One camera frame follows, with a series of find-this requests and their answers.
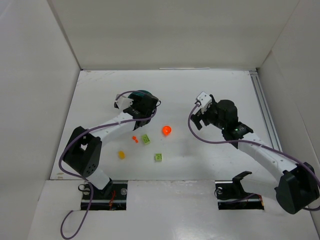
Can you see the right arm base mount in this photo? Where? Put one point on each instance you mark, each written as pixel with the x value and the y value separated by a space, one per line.
pixel 231 195

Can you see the green lego brick right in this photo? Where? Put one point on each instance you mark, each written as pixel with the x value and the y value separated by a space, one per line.
pixel 158 157

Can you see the small orange lego piece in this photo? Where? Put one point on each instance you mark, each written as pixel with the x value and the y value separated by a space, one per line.
pixel 135 139

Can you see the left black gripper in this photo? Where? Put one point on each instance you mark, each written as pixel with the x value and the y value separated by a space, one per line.
pixel 130 110

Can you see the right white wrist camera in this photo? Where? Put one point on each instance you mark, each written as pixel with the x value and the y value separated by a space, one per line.
pixel 204 100

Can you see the green lego brick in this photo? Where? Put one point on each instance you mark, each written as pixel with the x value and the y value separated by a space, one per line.
pixel 158 157
pixel 145 139

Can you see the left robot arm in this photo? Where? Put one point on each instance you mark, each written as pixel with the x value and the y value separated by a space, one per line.
pixel 82 153

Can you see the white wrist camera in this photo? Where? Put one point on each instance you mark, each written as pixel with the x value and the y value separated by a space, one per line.
pixel 122 102
pixel 204 100

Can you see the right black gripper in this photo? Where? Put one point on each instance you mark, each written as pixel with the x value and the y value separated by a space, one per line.
pixel 200 116

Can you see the orange round lego piece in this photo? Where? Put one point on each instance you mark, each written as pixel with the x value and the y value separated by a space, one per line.
pixel 166 130

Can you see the small yellow lego brick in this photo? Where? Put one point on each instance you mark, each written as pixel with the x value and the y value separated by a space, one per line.
pixel 121 155

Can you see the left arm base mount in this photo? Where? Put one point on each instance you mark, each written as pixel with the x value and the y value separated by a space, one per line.
pixel 116 200

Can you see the aluminium rail right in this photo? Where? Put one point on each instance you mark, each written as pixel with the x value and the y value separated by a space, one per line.
pixel 265 111

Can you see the green lego brick left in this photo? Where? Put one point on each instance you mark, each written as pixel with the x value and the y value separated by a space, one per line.
pixel 145 139

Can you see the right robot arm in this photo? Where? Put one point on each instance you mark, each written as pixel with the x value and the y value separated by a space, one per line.
pixel 296 185

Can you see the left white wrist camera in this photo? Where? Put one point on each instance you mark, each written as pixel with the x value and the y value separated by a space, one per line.
pixel 122 102

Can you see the teal round divided container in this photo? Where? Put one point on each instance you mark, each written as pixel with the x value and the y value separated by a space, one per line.
pixel 141 94

